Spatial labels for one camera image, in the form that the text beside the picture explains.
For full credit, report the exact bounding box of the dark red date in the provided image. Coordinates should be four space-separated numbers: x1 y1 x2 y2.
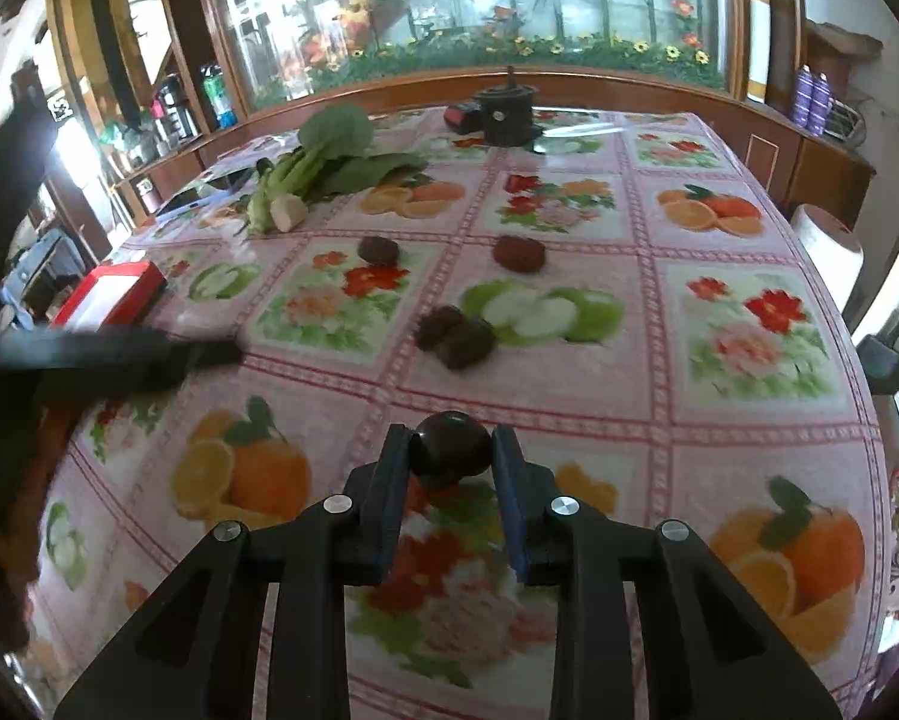
492 234 547 275
356 236 401 266

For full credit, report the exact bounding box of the reddish date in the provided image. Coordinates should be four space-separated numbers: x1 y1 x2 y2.
413 305 466 351

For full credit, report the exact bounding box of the red rimmed white tray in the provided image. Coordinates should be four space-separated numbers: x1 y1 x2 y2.
51 260 166 332

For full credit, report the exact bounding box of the black smartphone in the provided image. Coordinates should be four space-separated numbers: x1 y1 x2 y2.
155 167 256 216

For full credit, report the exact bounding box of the green plastic bottle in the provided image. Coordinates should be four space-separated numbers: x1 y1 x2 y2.
200 64 236 128

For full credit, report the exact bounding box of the green bok choy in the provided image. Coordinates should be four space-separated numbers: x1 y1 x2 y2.
238 103 428 234

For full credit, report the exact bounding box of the floral plastic tablecloth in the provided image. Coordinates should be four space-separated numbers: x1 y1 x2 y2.
28 110 889 715

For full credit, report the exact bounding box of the white paper roll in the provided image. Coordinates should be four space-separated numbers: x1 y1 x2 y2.
792 203 865 312

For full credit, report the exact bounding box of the red black small box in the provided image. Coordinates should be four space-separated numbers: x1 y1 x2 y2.
443 101 482 135

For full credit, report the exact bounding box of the black cylindrical grinder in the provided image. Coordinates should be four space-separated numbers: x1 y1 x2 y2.
474 65 543 148

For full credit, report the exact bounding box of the purple spray can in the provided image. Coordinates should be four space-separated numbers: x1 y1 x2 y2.
790 65 814 128
808 73 832 137

